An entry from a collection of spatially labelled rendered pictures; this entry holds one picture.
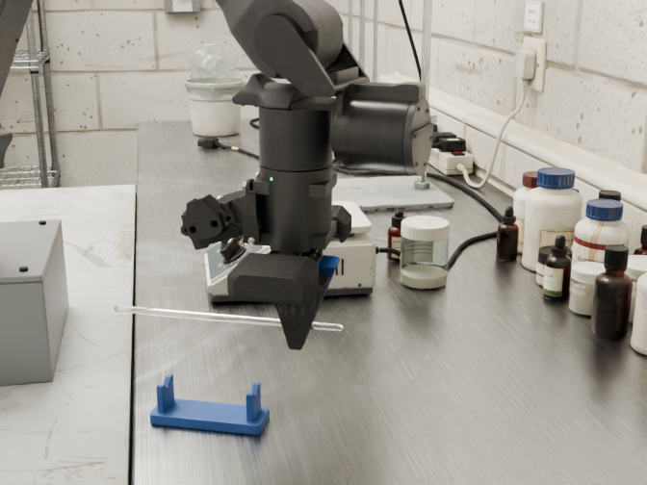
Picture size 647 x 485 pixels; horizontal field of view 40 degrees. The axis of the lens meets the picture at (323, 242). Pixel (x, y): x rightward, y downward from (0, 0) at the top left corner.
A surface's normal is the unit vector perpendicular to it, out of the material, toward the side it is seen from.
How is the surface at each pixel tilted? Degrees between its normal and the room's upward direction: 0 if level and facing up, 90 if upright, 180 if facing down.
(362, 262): 90
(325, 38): 85
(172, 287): 0
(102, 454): 0
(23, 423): 0
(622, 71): 90
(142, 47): 90
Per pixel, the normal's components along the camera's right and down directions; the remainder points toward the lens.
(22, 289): 0.19, 0.29
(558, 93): -0.98, 0.06
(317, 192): -0.19, 0.29
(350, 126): -0.35, -0.06
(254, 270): -0.13, -0.47
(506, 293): 0.00, -0.96
